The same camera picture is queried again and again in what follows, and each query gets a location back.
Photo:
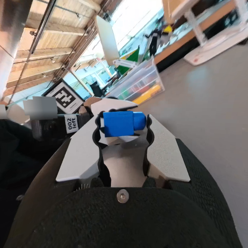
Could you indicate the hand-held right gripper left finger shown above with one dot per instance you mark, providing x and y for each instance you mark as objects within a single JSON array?
[{"x": 77, "y": 155}]

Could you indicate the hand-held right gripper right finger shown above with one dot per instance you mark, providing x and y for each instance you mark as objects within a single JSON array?
[{"x": 166, "y": 155}]

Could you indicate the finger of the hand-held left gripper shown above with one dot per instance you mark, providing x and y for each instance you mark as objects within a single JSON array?
[
  {"x": 126, "y": 139},
  {"x": 112, "y": 104}
]

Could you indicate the blue plastic block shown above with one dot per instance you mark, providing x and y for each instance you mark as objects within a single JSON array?
[{"x": 118, "y": 124}]

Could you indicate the clear plastic storage bin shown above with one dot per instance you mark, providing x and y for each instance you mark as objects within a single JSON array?
[{"x": 139, "y": 77}]

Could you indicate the black office chair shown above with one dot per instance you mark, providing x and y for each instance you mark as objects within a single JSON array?
[{"x": 96, "y": 89}]

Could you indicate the yellow block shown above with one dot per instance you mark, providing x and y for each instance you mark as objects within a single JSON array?
[{"x": 149, "y": 93}]

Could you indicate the black and white robot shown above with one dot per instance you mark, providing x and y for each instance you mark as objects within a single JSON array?
[{"x": 154, "y": 46}]

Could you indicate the wooden desk with black legs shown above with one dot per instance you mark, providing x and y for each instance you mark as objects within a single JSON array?
[{"x": 174, "y": 47}]

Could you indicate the metal ceiling pipe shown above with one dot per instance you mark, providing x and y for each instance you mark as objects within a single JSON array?
[{"x": 43, "y": 23}]

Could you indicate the wooden panel on white stand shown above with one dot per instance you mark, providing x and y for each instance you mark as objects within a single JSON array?
[{"x": 213, "y": 48}]

